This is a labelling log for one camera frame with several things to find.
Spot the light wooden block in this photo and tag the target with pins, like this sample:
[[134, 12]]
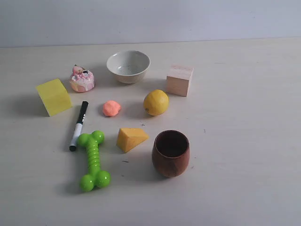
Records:
[[178, 80]]

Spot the pink toy cake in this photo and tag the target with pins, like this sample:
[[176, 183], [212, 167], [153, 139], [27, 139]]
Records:
[[81, 80]]

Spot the green toy bone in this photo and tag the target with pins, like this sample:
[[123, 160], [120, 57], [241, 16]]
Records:
[[95, 176]]

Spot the white ceramic bowl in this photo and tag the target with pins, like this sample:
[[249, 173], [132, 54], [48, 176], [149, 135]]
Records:
[[128, 66]]

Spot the orange sponge wedge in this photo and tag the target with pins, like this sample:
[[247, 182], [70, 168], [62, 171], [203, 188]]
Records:
[[129, 138]]

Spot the yellow lemon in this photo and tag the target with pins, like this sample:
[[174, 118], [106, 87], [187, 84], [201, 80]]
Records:
[[156, 102]]

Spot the brown wooden cup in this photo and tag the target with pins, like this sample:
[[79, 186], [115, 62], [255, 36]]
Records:
[[171, 153]]

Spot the black white marker pen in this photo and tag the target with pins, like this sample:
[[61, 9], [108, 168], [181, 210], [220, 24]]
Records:
[[78, 126]]

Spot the orange clay blob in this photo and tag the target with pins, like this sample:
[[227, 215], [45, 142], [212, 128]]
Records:
[[111, 108]]

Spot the yellow foam cube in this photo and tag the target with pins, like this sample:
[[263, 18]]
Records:
[[54, 96]]

